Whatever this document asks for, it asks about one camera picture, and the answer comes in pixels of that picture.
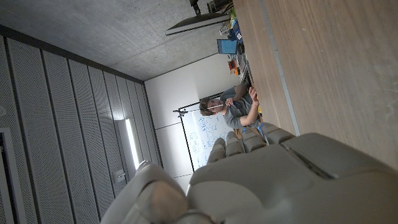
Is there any whiteboard on black stand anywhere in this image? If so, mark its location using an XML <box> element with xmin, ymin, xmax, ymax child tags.
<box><xmin>172</xmin><ymin>91</ymin><xmax>238</xmax><ymax>172</ymax></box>

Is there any person in grey t-shirt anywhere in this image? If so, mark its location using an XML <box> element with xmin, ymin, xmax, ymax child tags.
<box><xmin>198</xmin><ymin>83</ymin><xmax>264</xmax><ymax>130</ymax></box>

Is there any black computer monitor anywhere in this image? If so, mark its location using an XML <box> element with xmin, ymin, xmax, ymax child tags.
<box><xmin>164</xmin><ymin>0</ymin><xmax>233</xmax><ymax>37</ymax></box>

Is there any white wall switch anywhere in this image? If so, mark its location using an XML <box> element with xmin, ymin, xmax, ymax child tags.
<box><xmin>113</xmin><ymin>169</ymin><xmax>127</xmax><ymax>184</ymax></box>

